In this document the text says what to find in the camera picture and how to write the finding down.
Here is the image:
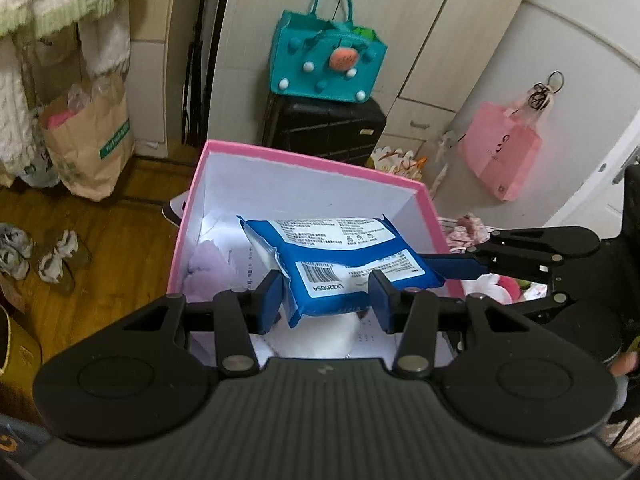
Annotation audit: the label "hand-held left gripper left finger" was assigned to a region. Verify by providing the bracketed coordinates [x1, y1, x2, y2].
[124, 270, 284, 377]

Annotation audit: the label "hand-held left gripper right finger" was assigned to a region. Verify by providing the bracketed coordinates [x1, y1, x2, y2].
[367, 269, 532, 381]

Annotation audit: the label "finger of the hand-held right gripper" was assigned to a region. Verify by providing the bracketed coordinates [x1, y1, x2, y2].
[465, 269, 572, 318]
[424, 226, 602, 282]

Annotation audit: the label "pink floral cloth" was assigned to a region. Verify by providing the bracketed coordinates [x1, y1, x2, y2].
[446, 212, 494, 254]

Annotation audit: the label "pink cardboard box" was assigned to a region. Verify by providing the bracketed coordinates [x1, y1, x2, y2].
[167, 139, 467, 362]

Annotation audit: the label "blue wet wipes pack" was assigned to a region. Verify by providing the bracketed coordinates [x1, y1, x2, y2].
[236, 215, 445, 330]

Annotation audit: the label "white plush with brown patches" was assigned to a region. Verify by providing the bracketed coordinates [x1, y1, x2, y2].
[269, 310, 364, 359]

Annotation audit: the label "purple plush toy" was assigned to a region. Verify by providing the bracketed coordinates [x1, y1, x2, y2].
[187, 239, 232, 287]

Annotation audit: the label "person's right hand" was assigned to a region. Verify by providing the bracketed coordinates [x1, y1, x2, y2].
[610, 351, 640, 378]

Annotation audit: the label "clear plastic bag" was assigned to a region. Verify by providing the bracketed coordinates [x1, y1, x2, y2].
[424, 129, 459, 197]

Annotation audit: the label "floral gift bag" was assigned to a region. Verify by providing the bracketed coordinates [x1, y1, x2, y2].
[369, 145, 429, 182]

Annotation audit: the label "pink tote bag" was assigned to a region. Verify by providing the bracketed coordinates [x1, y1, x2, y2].
[456, 99, 544, 204]

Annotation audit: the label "black suitcase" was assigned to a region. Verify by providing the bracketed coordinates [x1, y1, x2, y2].
[261, 92, 389, 167]

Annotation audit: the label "white door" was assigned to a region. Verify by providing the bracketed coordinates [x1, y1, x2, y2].
[520, 0, 640, 237]

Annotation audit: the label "brown paper bag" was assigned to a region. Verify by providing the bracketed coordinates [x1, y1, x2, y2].
[39, 76, 137, 202]

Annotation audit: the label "teal felt tote bag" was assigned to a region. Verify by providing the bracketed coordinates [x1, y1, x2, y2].
[269, 0, 389, 104]

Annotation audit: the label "beige wardrobe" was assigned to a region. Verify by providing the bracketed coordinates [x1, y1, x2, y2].
[204, 0, 544, 162]

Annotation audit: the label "black clothes rack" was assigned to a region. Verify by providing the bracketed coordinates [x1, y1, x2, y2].
[183, 0, 237, 149]

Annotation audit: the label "gold box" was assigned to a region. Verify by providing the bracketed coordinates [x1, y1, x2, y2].
[0, 304, 44, 402]

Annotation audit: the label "light wooden cabinet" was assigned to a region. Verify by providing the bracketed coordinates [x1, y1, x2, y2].
[126, 0, 222, 147]

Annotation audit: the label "metal door handle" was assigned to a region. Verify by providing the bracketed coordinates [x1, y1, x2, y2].
[619, 144, 640, 182]

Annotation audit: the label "black hair ties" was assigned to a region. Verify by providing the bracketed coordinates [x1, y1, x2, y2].
[526, 70, 566, 112]

